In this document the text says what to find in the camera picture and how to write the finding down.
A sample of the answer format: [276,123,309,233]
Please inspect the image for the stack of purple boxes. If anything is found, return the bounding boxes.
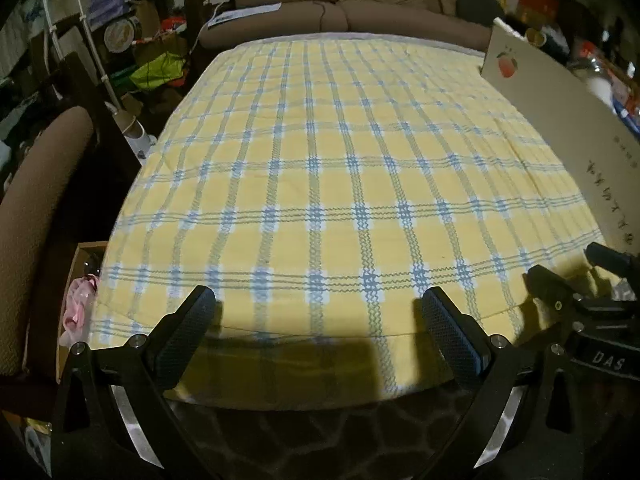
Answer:
[89,0,142,27]

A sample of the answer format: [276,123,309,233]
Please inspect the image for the cardboard box with peach print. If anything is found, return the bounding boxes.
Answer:
[480,16,640,252]

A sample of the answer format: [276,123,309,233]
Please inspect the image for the white paper sheet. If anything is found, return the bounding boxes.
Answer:
[206,2,283,29]

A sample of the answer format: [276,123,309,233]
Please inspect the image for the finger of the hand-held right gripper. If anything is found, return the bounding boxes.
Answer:
[524,264,587,312]
[584,241,640,282]

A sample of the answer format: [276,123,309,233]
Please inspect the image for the pink plastic bag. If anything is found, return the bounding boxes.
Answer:
[59,274,102,347]

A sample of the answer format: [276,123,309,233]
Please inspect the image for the round metal tin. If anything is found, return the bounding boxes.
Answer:
[103,14,142,54]

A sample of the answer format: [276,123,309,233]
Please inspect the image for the green bag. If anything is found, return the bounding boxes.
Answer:
[129,51,187,92]

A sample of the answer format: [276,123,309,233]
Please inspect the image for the yellow plaid cloth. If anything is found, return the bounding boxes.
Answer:
[86,34,622,407]

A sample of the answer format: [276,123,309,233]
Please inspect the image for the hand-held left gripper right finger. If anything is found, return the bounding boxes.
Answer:
[420,287,585,480]

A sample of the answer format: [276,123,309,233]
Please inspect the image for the small cardboard box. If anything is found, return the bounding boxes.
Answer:
[54,241,109,377]

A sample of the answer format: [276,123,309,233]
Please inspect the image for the dark grey cushion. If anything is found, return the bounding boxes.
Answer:
[455,0,504,27]

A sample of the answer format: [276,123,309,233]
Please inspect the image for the brown fabric chair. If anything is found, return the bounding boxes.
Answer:
[0,106,97,377]

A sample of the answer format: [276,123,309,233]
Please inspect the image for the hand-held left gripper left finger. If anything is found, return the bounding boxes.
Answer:
[50,285,218,480]

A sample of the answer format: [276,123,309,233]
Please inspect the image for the white coat rack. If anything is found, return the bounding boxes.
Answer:
[39,0,157,157]

